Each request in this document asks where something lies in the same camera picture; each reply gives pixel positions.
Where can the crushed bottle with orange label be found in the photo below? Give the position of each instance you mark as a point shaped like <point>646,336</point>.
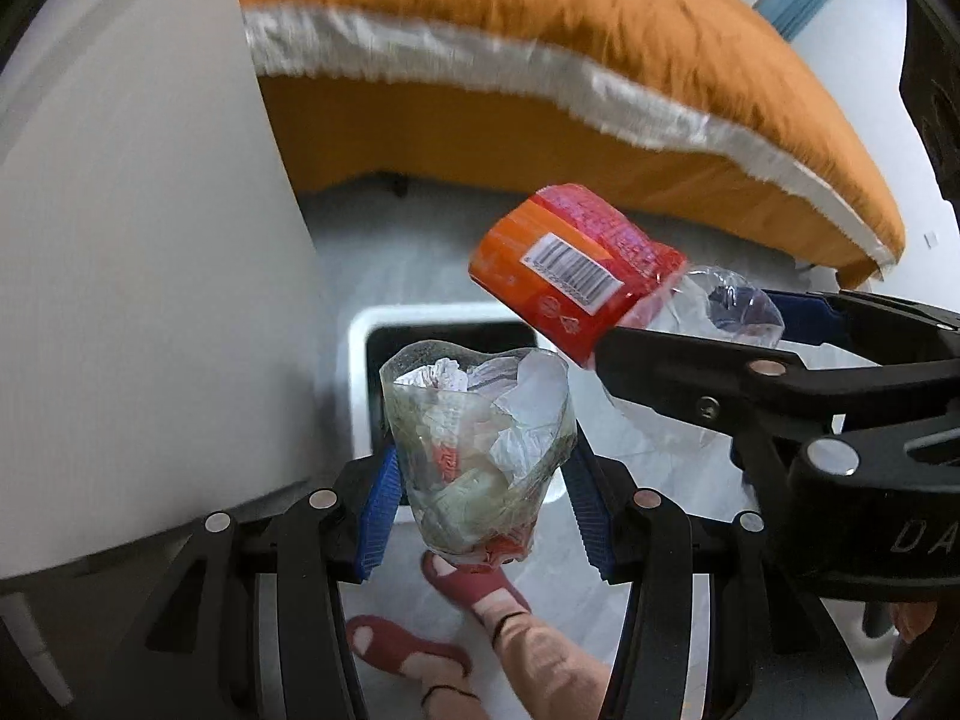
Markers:
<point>540,255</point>

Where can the white bin with black liner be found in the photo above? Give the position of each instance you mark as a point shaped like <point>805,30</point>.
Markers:
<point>364,390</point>

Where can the red slipper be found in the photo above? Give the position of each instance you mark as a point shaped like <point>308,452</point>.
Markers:
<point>469,585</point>
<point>405,645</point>

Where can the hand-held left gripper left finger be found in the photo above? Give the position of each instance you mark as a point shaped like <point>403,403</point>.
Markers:
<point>379,517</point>

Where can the clear plastic cup with wrappers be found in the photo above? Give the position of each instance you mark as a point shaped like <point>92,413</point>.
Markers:
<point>480,457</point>

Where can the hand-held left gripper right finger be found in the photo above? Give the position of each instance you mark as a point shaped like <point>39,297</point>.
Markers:
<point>592,529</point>

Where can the orange bed base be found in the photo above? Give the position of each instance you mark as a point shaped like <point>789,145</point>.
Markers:
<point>450,135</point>

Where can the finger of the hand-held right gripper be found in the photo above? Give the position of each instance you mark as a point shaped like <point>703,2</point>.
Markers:
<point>806,315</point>
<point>675,371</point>

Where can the person's right hand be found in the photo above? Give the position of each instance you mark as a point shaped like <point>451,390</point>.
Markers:
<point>916,621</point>

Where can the blue curtain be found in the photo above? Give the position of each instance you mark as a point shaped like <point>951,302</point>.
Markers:
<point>799,0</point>

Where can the person's leg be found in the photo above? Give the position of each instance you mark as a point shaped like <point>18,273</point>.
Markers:
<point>547,652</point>
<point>450,701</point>

